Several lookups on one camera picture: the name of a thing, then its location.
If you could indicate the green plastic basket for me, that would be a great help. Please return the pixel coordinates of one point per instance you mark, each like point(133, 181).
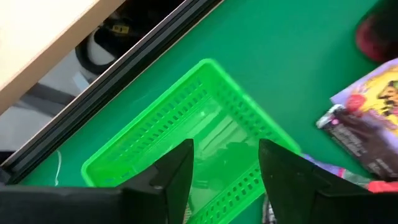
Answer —
point(186, 118)

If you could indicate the black white shoe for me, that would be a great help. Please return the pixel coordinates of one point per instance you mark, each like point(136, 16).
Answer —
point(140, 15)

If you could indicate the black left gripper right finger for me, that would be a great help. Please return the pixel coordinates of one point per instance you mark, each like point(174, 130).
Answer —
point(326, 205)

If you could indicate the black table frame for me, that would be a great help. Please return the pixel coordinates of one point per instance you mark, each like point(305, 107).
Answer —
point(102, 90)

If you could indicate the yellow purple candy packet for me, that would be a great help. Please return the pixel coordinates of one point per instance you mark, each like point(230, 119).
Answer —
point(379, 93)

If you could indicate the beige wooden desk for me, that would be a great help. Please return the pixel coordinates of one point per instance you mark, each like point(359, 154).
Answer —
point(37, 37)

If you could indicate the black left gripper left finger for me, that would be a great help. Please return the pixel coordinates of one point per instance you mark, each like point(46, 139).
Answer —
point(93, 205)

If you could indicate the white thread scrap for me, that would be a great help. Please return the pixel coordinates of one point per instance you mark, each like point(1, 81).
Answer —
point(59, 161)

